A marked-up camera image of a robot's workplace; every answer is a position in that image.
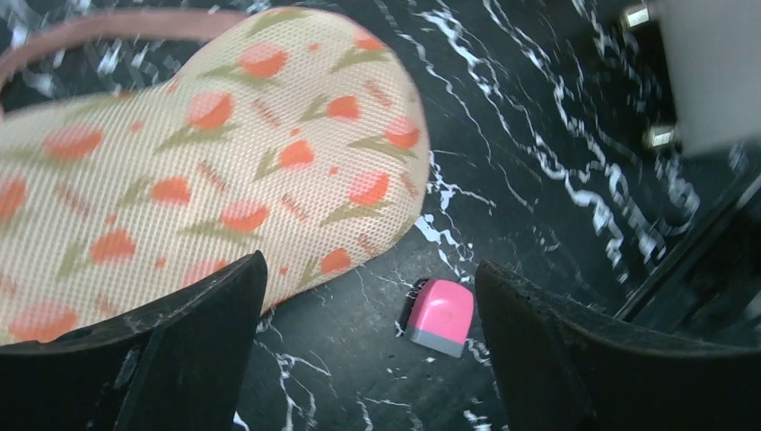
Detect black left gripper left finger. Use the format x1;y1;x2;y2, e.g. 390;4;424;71
1;252;267;430

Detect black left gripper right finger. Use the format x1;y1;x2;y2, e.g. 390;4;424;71
475;261;760;430

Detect floral mesh laundry bag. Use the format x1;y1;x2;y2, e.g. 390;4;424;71
1;7;430;345

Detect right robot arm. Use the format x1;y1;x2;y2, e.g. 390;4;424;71
618;1;760;347

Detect pink and grey stamp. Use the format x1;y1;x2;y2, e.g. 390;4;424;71
404;278;475;358

